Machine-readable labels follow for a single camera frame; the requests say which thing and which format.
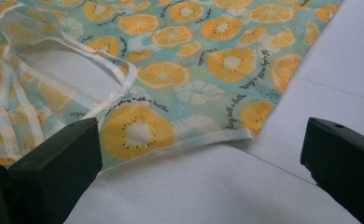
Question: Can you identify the white table mat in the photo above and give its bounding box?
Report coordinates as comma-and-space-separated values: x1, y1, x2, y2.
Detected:
18, 0, 364, 224

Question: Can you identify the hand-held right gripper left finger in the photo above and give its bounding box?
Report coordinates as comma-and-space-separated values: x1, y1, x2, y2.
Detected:
7, 117, 104, 224

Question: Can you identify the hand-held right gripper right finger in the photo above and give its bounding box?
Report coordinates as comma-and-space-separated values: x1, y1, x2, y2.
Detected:
300, 117, 364, 224

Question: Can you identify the citrus print apron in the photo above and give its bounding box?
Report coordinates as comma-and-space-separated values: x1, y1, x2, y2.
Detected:
0, 0, 343, 175

